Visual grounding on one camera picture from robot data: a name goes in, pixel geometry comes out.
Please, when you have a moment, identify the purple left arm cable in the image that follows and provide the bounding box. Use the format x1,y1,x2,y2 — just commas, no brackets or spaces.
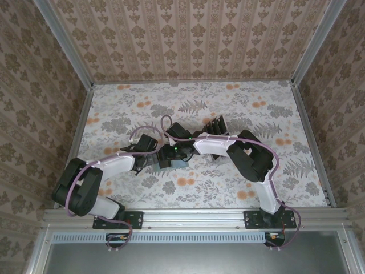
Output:
64,127,167,252

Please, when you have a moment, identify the clear acrylic card stand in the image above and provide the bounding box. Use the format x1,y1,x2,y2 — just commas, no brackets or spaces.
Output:
196,113,231,167

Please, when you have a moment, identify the aluminium frame bar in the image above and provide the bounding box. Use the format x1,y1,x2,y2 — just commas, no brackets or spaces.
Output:
27,228,54,274
338,225,360,274

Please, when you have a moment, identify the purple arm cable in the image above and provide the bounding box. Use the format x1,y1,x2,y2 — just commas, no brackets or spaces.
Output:
160,114,302,252
64,127,167,252

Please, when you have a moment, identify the floral patterned table cover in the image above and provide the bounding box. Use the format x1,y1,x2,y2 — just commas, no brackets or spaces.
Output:
70,80,329,209

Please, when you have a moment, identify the grey metal panel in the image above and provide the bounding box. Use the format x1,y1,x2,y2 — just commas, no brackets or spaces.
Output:
45,242,343,274

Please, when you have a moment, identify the grey slotted cable duct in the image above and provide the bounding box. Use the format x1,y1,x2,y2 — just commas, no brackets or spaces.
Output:
52,231,269,244

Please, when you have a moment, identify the long aluminium base rail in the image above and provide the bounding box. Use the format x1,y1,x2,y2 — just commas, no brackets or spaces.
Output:
42,207,350,231

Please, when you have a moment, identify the aluminium frame post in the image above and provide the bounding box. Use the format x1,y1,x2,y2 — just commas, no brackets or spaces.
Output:
290,0,348,86
33,0,95,91

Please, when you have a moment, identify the aluminium side rail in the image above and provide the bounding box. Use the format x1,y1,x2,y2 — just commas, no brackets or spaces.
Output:
290,81,337,208
67,85,95,161

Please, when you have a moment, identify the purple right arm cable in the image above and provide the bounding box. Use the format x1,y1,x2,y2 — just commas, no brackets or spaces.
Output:
160,114,302,252

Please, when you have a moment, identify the black connector board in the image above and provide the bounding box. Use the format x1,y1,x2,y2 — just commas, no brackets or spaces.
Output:
263,231,287,248
106,232,131,248

